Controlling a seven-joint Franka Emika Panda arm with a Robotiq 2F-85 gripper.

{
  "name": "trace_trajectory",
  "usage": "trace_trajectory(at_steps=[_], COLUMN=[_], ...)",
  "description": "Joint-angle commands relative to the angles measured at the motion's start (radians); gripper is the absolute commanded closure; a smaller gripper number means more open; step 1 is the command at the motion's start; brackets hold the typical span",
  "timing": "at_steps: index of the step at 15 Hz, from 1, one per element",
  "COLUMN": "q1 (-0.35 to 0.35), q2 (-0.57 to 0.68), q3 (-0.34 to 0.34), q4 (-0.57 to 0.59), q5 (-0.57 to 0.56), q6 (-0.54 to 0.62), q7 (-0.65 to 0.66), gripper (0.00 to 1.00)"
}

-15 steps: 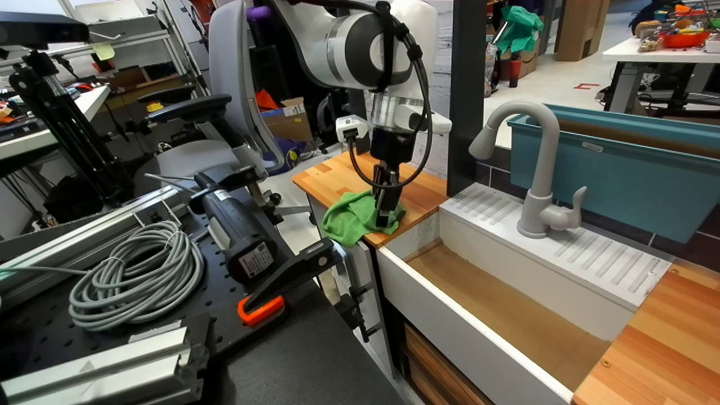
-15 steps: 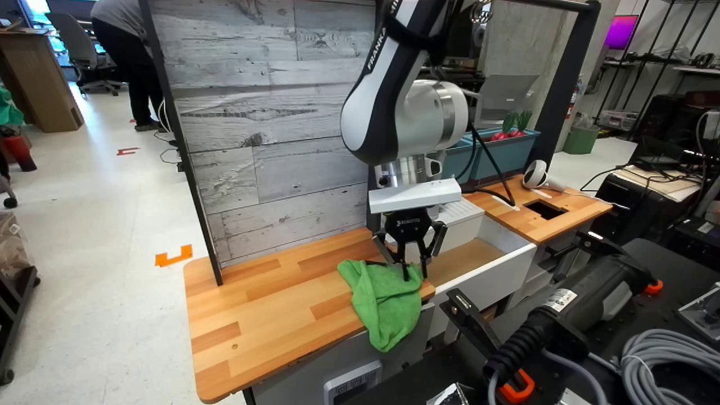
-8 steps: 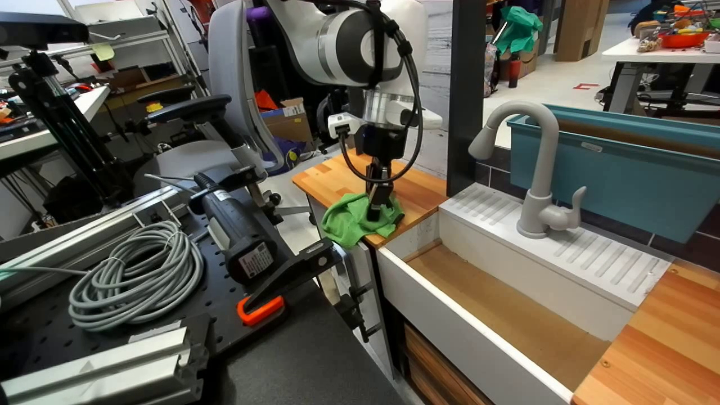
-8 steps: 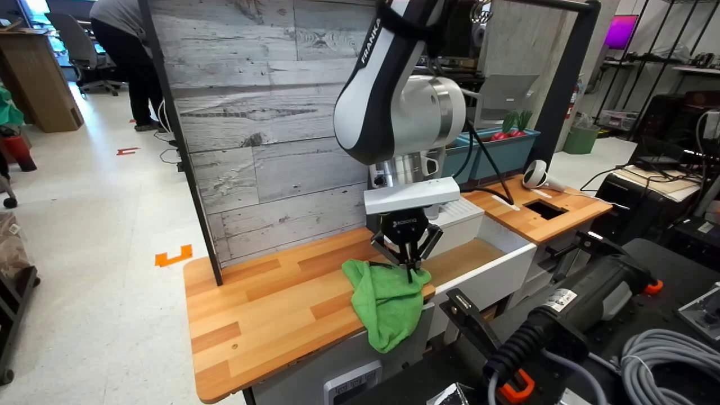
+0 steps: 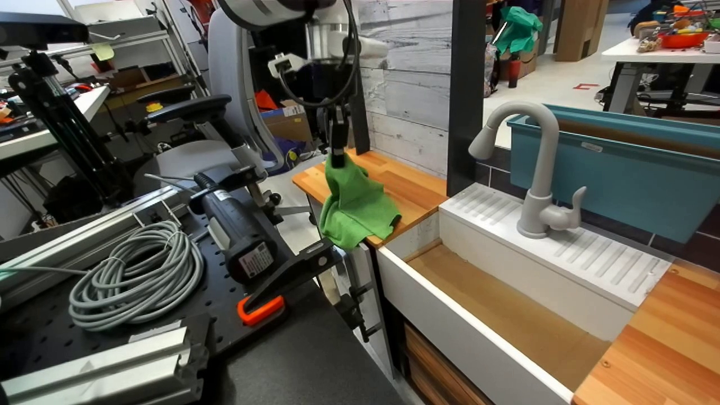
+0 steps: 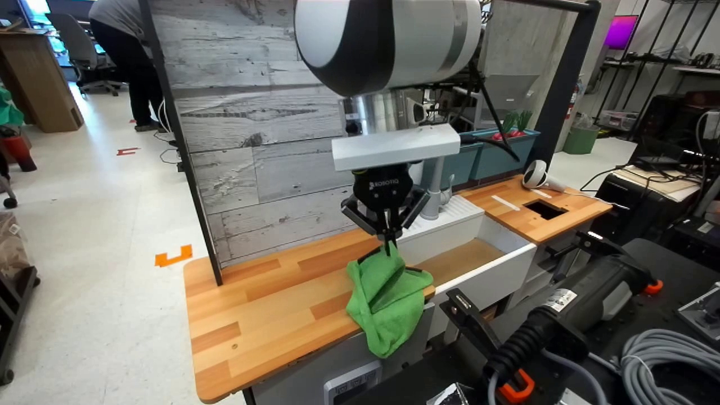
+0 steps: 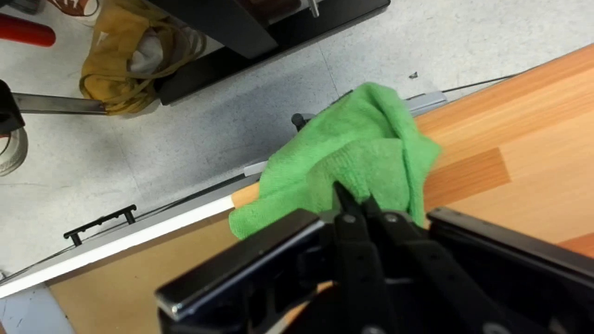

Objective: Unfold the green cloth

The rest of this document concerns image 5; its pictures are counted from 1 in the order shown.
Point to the red bowl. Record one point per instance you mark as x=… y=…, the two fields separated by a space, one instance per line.
x=684 y=40

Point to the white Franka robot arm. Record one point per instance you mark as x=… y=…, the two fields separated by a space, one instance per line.
x=260 y=10

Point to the open cardboard box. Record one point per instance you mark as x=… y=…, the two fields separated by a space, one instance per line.
x=289 y=127

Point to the white table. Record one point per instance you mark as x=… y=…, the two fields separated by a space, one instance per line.
x=644 y=54

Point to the wooden drawer front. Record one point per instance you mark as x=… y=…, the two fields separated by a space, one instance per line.
x=440 y=375

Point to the teal plastic planter box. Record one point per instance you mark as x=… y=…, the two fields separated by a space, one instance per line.
x=622 y=176

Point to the long aluminium extrusion rail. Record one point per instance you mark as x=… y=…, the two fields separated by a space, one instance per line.
x=90 y=229

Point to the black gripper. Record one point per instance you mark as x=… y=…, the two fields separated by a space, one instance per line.
x=327 y=82

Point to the grey kitchen faucet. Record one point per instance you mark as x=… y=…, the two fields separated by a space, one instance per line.
x=545 y=150

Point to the green plastic toy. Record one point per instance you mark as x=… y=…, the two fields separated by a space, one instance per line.
x=518 y=29

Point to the yellow green sticky note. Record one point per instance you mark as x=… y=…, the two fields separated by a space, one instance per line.
x=105 y=51

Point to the wide black pillar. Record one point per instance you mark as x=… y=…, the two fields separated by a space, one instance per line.
x=466 y=91

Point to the grey office chair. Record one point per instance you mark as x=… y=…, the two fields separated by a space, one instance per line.
x=229 y=76

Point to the black box with label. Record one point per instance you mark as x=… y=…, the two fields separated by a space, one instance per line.
x=244 y=233

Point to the orange object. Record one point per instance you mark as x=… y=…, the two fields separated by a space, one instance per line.
x=267 y=99

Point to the white sink basin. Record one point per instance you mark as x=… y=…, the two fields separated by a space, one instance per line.
x=457 y=330

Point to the black tripod stand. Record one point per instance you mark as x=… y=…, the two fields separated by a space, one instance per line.
x=70 y=131

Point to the tall brown cardboard box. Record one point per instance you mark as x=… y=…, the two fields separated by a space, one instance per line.
x=580 y=25

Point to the green cloth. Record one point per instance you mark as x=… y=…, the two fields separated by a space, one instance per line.
x=357 y=205

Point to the short aluminium extrusion rail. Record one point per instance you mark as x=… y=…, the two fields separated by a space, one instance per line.
x=90 y=371

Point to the white desk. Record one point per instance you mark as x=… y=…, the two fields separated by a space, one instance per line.
x=31 y=137

